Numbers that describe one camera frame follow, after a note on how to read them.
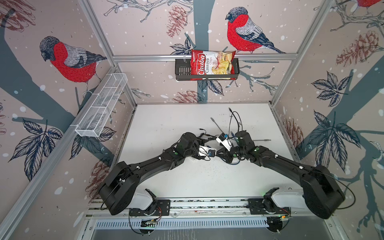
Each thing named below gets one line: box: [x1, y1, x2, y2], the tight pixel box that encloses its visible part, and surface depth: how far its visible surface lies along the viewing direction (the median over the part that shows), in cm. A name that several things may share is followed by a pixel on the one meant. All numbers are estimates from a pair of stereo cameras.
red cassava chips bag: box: [190, 49, 236, 81], surface depth 90 cm
